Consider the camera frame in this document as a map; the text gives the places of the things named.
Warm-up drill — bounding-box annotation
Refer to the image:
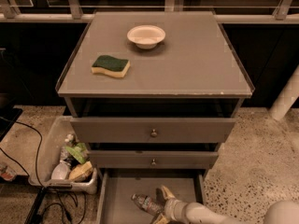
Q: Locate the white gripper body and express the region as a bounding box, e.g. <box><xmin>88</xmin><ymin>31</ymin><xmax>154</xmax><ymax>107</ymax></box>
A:
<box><xmin>164</xmin><ymin>198</ymin><xmax>187</xmax><ymax>223</ymax></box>

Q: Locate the clear plastic water bottle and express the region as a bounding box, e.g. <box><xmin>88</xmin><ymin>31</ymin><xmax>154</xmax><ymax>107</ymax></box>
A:
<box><xmin>131</xmin><ymin>194</ymin><xmax>164</xmax><ymax>217</ymax></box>

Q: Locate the grey top drawer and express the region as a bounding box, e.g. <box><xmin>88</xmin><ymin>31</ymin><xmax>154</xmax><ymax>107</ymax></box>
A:
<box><xmin>70</xmin><ymin>118</ymin><xmax>235</xmax><ymax>143</ymax></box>

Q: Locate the yellow sponge in bin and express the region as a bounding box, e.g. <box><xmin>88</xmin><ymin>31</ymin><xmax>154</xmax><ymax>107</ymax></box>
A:
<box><xmin>68</xmin><ymin>161</ymin><xmax>93</xmax><ymax>182</ymax></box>

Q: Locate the crumpled bottle in bin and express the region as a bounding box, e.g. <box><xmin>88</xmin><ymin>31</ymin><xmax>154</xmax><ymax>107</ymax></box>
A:
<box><xmin>60</xmin><ymin>133</ymin><xmax>75</xmax><ymax>167</ymax></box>

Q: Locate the grey drawer cabinet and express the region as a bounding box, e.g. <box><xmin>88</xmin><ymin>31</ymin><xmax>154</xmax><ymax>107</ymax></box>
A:
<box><xmin>55</xmin><ymin>10</ymin><xmax>256</xmax><ymax>224</ymax></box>

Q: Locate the grey middle drawer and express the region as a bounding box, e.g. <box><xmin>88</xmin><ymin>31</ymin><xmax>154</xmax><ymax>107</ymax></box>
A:
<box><xmin>89</xmin><ymin>150</ymin><xmax>218</xmax><ymax>169</ymax></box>

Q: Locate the green packet in bin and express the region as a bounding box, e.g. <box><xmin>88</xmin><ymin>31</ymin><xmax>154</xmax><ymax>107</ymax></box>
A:
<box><xmin>65</xmin><ymin>143</ymin><xmax>88</xmax><ymax>164</ymax></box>

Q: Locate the white bowl on counter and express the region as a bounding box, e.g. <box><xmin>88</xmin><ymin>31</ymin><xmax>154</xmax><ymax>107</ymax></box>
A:
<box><xmin>127</xmin><ymin>25</ymin><xmax>165</xmax><ymax>49</ymax></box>

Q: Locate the small cup on floor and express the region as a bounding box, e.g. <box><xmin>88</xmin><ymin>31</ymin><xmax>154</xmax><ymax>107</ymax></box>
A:
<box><xmin>0</xmin><ymin>162</ymin><xmax>17</xmax><ymax>181</ymax></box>

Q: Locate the black cable on floor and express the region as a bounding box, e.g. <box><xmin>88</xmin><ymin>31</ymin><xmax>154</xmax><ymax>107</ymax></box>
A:
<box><xmin>0</xmin><ymin>115</ymin><xmax>88</xmax><ymax>224</ymax></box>

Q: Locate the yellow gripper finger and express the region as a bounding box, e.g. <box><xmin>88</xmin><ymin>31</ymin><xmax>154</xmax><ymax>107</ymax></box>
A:
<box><xmin>151</xmin><ymin>214</ymin><xmax>170</xmax><ymax>224</ymax></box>
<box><xmin>161</xmin><ymin>185</ymin><xmax>175</xmax><ymax>200</ymax></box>

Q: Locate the clear plastic storage bin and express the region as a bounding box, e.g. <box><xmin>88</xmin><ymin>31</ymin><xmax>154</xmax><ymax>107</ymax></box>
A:
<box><xmin>29</xmin><ymin>116</ymin><xmax>97</xmax><ymax>194</ymax></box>

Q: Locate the brass top drawer knob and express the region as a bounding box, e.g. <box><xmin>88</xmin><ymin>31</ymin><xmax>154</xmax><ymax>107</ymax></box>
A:
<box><xmin>150</xmin><ymin>129</ymin><xmax>158</xmax><ymax>137</ymax></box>

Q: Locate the green yellow sponge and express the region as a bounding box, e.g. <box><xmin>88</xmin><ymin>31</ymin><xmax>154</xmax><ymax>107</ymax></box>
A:
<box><xmin>92</xmin><ymin>55</ymin><xmax>130</xmax><ymax>78</ymax></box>

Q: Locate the grey bottom drawer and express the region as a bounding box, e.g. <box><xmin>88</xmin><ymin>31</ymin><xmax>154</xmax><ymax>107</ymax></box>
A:
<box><xmin>96</xmin><ymin>169</ymin><xmax>206</xmax><ymax>224</ymax></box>

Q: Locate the metal window rail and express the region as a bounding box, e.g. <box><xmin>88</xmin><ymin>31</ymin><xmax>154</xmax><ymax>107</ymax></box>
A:
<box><xmin>0</xmin><ymin>0</ymin><xmax>299</xmax><ymax>24</ymax></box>

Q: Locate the white bowl in bin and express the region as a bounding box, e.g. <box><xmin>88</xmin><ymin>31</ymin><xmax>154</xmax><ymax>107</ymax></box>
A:
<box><xmin>51</xmin><ymin>162</ymin><xmax>70</xmax><ymax>180</ymax></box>

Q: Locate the grey drawer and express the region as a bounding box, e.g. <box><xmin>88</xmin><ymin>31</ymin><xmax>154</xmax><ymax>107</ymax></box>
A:
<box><xmin>89</xmin><ymin>150</ymin><xmax>218</xmax><ymax>169</ymax></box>
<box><xmin>70</xmin><ymin>118</ymin><xmax>235</xmax><ymax>143</ymax></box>
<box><xmin>96</xmin><ymin>169</ymin><xmax>206</xmax><ymax>224</ymax></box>

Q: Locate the black device at left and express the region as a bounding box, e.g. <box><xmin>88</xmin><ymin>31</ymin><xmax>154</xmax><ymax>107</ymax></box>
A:
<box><xmin>0</xmin><ymin>93</ymin><xmax>22</xmax><ymax>141</ymax></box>

